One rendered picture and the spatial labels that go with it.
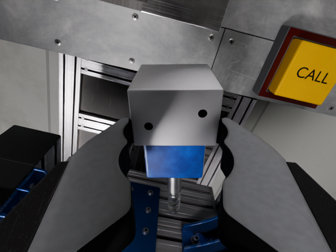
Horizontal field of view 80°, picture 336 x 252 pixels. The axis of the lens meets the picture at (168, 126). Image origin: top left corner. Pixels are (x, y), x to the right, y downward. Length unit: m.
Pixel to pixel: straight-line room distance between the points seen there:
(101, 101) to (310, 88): 0.84
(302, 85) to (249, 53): 0.07
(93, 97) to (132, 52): 0.73
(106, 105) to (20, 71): 0.56
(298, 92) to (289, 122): 1.12
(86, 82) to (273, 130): 1.07
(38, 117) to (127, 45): 1.21
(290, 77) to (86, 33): 0.24
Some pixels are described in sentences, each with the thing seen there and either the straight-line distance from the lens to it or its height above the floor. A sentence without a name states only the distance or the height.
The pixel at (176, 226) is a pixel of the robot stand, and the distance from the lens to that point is 0.45.
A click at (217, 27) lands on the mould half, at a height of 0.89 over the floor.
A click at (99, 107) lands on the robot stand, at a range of 0.99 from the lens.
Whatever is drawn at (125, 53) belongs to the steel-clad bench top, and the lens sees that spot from 0.27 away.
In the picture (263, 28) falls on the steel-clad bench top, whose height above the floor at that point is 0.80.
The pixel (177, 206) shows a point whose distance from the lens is 0.20.
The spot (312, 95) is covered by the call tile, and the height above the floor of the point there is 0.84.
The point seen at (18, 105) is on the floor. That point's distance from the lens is 1.47.
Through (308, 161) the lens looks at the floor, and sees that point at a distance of 1.64.
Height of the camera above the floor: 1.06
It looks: 60 degrees down
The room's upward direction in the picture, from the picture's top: 177 degrees counter-clockwise
